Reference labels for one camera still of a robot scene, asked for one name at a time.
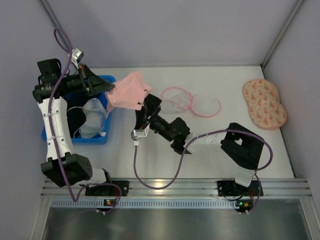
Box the white mesh laundry bag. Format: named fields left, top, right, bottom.
left=158, top=87, right=221, bottom=118

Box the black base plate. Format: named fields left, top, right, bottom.
left=217, top=180, right=264, bottom=197
left=85, top=180, right=129, bottom=197

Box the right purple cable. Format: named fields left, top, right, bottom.
left=133, top=128, right=274, bottom=213

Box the pink bra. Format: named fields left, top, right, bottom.
left=105, top=71, right=152, bottom=111

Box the slotted cable duct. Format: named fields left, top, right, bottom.
left=51, top=198, right=239, bottom=209

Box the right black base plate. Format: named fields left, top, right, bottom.
left=217, top=180, right=264, bottom=197

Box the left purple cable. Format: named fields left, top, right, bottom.
left=48, top=27, right=123, bottom=216

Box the purple cable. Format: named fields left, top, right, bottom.
left=133, top=128, right=274, bottom=213
left=48, top=27, right=123, bottom=216

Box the dark navy garment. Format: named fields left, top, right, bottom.
left=66, top=92, right=88, bottom=138

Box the floral padded laundry case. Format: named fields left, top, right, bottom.
left=243, top=79, right=288, bottom=130

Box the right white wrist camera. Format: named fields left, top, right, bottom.
left=130, top=125, right=150, bottom=147

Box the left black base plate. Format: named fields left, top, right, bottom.
left=85, top=180, right=129, bottom=197

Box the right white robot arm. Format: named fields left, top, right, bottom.
left=131, top=94, right=265, bottom=193

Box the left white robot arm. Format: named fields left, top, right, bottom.
left=32, top=58, right=115, bottom=187

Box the blue plastic bin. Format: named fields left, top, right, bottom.
left=41, top=75, right=116, bottom=145

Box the aluminium mounting rail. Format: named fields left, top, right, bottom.
left=41, top=177, right=312, bottom=198

